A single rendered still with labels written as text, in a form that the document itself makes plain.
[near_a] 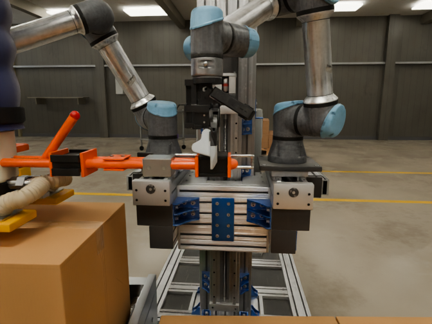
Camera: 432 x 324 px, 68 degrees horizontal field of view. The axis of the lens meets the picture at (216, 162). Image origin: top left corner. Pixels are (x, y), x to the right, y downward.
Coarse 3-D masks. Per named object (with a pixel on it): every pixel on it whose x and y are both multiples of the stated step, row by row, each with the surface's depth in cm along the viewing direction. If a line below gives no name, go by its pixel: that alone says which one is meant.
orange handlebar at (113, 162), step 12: (24, 144) 105; (24, 156) 82; (36, 156) 82; (96, 156) 82; (108, 156) 79; (120, 156) 79; (108, 168) 77; (120, 168) 77; (132, 168) 77; (180, 168) 76; (192, 168) 76
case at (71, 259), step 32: (32, 224) 84; (64, 224) 84; (96, 224) 84; (0, 256) 66; (32, 256) 66; (64, 256) 66; (96, 256) 81; (0, 288) 65; (32, 288) 64; (64, 288) 65; (96, 288) 81; (128, 288) 106; (0, 320) 66; (32, 320) 66; (64, 320) 66; (96, 320) 81
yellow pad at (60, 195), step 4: (60, 188) 95; (52, 192) 90; (56, 192) 91; (60, 192) 92; (64, 192) 92; (68, 192) 93; (72, 192) 95; (48, 196) 88; (52, 196) 88; (56, 196) 88; (60, 196) 89; (64, 196) 91; (68, 196) 93; (40, 200) 87; (44, 200) 87; (48, 200) 87; (52, 200) 87; (56, 200) 87; (60, 200) 89; (64, 200) 91; (56, 204) 88
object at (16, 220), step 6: (18, 210) 75; (24, 210) 77; (30, 210) 77; (0, 216) 71; (6, 216) 71; (12, 216) 73; (18, 216) 73; (24, 216) 73; (30, 216) 75; (36, 216) 78; (0, 222) 69; (6, 222) 69; (12, 222) 69; (18, 222) 71; (24, 222) 73; (0, 228) 68; (6, 228) 68; (12, 228) 69
